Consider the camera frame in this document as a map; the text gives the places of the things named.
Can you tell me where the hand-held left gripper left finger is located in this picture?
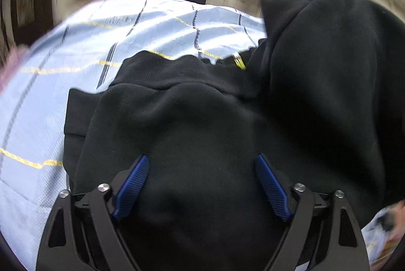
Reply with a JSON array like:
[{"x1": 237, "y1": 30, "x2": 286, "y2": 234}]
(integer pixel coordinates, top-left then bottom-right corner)
[{"x1": 36, "y1": 155, "x2": 150, "y2": 271}]

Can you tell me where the pink cloth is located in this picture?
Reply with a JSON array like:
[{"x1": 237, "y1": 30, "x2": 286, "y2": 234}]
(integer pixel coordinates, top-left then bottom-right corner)
[{"x1": 0, "y1": 46, "x2": 27, "y2": 94}]

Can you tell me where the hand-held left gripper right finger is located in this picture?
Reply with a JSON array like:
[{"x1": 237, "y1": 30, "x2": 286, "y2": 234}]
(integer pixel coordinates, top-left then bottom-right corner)
[{"x1": 255, "y1": 154, "x2": 370, "y2": 271}]

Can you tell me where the black jacket with yellow trim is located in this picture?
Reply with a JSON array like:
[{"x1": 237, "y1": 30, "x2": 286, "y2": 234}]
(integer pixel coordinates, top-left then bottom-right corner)
[{"x1": 63, "y1": 0, "x2": 405, "y2": 271}]

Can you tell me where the light blue checked bedsheet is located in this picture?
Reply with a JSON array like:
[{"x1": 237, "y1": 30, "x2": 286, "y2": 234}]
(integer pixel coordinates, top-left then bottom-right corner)
[{"x1": 0, "y1": 0, "x2": 269, "y2": 260}]

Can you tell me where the colourful printed cloth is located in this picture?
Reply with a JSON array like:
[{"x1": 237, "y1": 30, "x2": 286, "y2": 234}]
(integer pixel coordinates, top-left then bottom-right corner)
[{"x1": 362, "y1": 200, "x2": 405, "y2": 263}]

